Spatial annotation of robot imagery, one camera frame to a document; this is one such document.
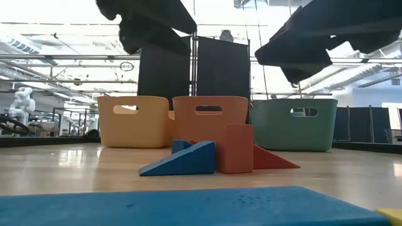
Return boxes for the black folding partition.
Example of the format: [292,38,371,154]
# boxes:
[137,35,252,110]

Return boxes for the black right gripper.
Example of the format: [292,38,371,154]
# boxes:
[254,0,402,85]

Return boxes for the teal plastic bin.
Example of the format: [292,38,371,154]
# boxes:
[250,98,339,153]

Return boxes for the orange triangle block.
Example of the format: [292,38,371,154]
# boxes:
[215,123,254,175]

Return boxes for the yellow rectangular block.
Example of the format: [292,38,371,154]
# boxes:
[375,207,402,226]

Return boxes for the orange plastic bin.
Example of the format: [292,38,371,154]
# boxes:
[172,95,249,145]

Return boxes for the large blue flat block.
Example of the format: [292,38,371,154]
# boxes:
[0,185,391,226]

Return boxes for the red triangle block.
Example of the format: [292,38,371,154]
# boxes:
[253,144,301,170]

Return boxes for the yellow plastic bin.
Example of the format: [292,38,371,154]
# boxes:
[97,95,176,149]

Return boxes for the white robot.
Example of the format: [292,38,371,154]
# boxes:
[8,87,36,127]

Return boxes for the blue triangle block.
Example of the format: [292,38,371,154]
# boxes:
[139,140,216,176]
[171,139,193,154]

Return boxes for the dark partition panels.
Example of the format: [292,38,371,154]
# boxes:
[332,105,394,144]

